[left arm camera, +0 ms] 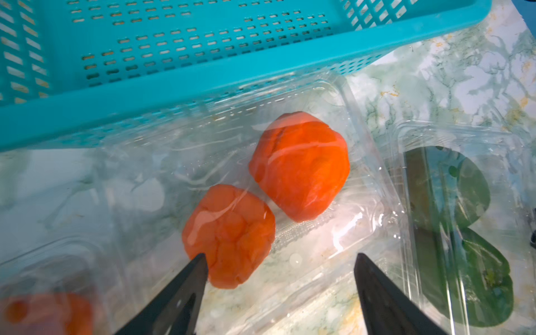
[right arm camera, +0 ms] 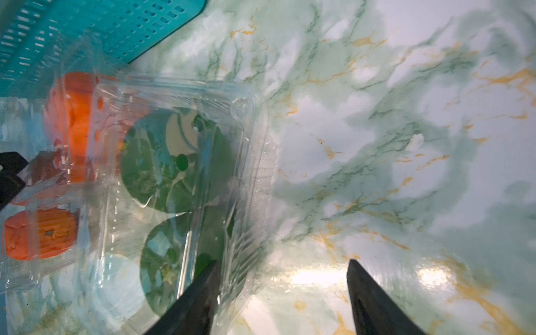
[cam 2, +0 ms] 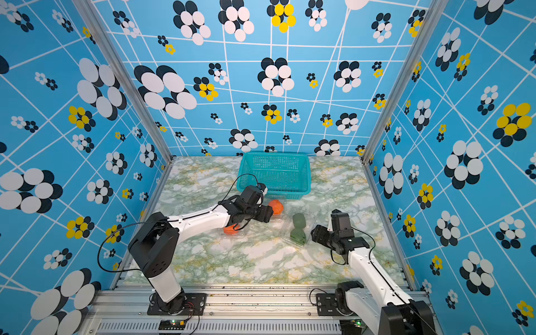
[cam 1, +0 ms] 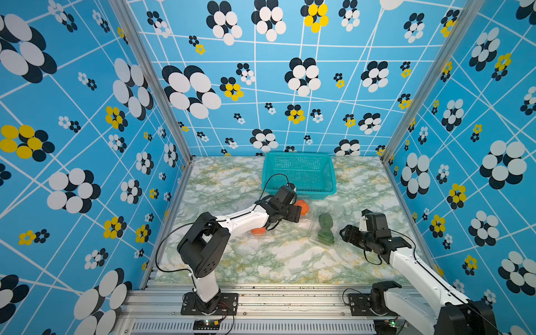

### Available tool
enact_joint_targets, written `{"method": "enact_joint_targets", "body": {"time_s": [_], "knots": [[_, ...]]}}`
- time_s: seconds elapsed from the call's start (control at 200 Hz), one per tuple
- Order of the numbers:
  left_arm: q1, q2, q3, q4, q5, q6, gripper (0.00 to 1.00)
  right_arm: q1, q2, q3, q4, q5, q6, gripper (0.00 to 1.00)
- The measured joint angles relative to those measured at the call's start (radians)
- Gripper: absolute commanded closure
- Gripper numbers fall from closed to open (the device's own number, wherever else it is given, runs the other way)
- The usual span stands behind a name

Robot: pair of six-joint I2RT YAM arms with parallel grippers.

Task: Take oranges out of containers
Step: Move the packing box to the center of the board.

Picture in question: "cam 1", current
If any orange fruit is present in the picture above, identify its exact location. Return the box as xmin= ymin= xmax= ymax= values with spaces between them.
xmin=251 ymin=228 xmax=267 ymax=236
xmin=296 ymin=200 xmax=310 ymax=216

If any green fruit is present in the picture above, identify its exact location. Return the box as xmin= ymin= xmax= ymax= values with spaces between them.
xmin=318 ymin=229 xmax=334 ymax=246
xmin=318 ymin=213 xmax=334 ymax=229

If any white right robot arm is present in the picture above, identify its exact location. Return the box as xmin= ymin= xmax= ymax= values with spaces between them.
xmin=339 ymin=209 xmax=500 ymax=334

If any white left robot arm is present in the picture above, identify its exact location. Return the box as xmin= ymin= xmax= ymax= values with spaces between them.
xmin=177 ymin=183 xmax=302 ymax=315

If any teal plastic basket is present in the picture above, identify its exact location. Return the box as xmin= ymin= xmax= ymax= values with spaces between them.
xmin=262 ymin=152 xmax=336 ymax=200

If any green circuit board right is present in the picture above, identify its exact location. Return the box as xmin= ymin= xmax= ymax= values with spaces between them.
xmin=374 ymin=320 xmax=399 ymax=335

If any green circuit board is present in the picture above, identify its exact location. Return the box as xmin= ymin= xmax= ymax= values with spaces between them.
xmin=193 ymin=319 xmax=221 ymax=333
xmin=374 ymin=320 xmax=399 ymax=335

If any green circuit board left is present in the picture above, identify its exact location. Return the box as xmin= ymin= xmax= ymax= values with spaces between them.
xmin=193 ymin=319 xmax=221 ymax=333

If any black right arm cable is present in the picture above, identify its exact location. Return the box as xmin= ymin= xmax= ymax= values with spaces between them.
xmin=341 ymin=228 xmax=505 ymax=335

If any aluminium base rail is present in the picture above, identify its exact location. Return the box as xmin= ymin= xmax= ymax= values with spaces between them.
xmin=114 ymin=284 xmax=418 ymax=334

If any aluminium corner post right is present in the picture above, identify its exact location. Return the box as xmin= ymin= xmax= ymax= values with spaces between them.
xmin=381 ymin=0 xmax=485 ymax=166

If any aluminium corner post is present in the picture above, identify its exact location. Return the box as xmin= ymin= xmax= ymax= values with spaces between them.
xmin=381 ymin=0 xmax=485 ymax=166
xmin=110 ymin=0 xmax=192 ymax=167

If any aluminium corner post left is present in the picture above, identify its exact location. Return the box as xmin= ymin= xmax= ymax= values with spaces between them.
xmin=110 ymin=0 xmax=192 ymax=167

